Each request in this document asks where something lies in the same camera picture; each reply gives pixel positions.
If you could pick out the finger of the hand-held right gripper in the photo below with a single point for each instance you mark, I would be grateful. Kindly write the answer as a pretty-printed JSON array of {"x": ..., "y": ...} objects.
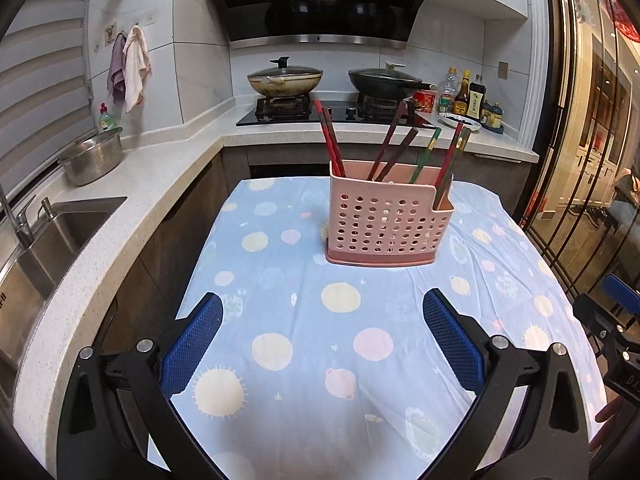
[
  {"x": 622, "y": 292},
  {"x": 600, "y": 322}
]

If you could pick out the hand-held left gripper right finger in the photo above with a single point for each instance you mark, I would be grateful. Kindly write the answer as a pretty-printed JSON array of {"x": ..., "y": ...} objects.
[{"x": 452, "y": 340}]

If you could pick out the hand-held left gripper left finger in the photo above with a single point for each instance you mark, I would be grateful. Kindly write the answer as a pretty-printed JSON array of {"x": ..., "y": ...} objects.
[{"x": 195, "y": 340}]

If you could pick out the pink perforated utensil holder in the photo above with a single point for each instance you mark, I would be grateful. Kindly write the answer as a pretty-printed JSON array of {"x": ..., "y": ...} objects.
[{"x": 385, "y": 220}]

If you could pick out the green chopstick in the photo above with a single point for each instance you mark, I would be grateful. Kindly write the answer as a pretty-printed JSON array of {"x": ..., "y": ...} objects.
[{"x": 426, "y": 155}]

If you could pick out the dark red chopstick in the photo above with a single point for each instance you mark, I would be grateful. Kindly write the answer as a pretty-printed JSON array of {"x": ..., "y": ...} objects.
[
  {"x": 400, "y": 152},
  {"x": 387, "y": 135}
]

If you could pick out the person's right hand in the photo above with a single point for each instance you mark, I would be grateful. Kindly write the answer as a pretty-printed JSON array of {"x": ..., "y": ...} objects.
[{"x": 606, "y": 412}]

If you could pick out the blue planet print tablecloth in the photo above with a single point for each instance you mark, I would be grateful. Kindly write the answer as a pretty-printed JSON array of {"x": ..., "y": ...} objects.
[{"x": 300, "y": 310}]

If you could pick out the stainless steel sink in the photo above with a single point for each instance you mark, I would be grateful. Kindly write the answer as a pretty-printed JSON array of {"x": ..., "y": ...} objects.
[{"x": 55, "y": 250}]

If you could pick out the black framed glass door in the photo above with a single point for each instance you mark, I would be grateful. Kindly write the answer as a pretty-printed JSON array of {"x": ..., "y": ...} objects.
[{"x": 565, "y": 135}]

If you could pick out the sink soap dispenser pump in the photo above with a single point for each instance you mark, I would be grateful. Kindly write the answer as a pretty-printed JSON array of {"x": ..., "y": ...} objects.
[{"x": 46, "y": 208}]

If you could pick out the stainless steel pot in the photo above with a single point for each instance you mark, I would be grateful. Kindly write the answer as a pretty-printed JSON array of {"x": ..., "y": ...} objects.
[{"x": 92, "y": 160}]

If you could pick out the chrome faucet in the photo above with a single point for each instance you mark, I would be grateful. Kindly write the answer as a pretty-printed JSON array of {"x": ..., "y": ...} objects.
[{"x": 17, "y": 220}]

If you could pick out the small seasoning jars tray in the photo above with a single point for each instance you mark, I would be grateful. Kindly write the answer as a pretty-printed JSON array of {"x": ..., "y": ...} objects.
[{"x": 493, "y": 119}]

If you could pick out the white plate with dark food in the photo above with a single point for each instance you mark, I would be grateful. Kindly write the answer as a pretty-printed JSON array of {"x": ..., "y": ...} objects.
[{"x": 460, "y": 121}]

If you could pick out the green dish soap bottle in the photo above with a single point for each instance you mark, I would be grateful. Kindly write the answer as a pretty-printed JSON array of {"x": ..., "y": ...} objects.
[{"x": 108, "y": 121}]

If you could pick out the dark vinegar bottle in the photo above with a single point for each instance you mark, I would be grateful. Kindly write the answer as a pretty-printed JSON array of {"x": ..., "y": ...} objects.
[{"x": 476, "y": 102}]

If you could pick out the red sauce jar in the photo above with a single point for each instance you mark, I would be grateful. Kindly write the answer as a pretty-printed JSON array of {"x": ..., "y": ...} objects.
[{"x": 425, "y": 101}]

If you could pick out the yellow cap sauce bottle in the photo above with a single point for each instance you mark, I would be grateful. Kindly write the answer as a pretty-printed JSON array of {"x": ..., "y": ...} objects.
[{"x": 462, "y": 97}]

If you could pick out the clear oil bottle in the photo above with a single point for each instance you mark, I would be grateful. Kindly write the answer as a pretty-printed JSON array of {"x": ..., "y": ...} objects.
[{"x": 448, "y": 92}]

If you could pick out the black glass gas stove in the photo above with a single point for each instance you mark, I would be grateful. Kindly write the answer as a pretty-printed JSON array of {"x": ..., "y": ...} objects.
[{"x": 345, "y": 110}]

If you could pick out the black wok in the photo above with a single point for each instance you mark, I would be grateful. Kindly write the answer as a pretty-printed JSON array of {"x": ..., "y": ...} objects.
[{"x": 385, "y": 85}]

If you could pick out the large red paper cutout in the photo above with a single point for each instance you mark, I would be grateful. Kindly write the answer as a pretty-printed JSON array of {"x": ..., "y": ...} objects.
[{"x": 625, "y": 20}]

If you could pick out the purple hanging towel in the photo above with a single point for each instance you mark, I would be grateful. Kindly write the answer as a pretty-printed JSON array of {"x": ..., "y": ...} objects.
[{"x": 117, "y": 72}]

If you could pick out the white hanging towel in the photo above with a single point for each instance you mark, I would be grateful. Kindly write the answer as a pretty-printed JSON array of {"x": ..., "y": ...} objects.
[{"x": 136, "y": 67}]

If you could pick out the glass wok lid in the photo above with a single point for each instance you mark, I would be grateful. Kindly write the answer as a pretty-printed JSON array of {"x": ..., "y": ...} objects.
[{"x": 285, "y": 71}]

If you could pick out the white window blind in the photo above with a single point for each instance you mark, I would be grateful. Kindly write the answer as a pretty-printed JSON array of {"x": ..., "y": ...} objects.
[{"x": 40, "y": 85}]

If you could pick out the black range hood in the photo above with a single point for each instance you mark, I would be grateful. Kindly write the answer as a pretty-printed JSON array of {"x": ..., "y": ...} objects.
[{"x": 320, "y": 0}]

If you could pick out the wall outlet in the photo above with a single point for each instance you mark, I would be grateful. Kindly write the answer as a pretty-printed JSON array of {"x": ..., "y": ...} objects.
[{"x": 504, "y": 70}]

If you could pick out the wall hook sticker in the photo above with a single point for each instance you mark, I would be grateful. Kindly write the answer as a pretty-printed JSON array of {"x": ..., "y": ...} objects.
[{"x": 110, "y": 35}]

